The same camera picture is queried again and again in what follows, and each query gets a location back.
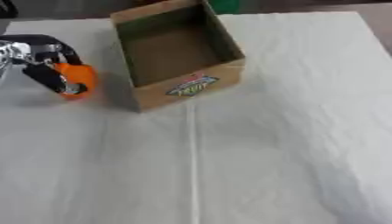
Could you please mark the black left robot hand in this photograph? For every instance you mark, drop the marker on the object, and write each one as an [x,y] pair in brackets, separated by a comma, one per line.
[45,75]

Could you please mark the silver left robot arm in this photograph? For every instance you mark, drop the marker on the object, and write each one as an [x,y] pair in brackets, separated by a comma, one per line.
[7,54]

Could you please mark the tan cardboard box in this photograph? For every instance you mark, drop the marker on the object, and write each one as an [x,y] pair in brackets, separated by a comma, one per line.
[176,55]

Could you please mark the dark object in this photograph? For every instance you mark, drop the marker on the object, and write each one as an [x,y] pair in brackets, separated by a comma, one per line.
[7,8]

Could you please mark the green object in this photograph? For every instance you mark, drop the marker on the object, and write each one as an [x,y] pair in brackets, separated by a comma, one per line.
[224,5]

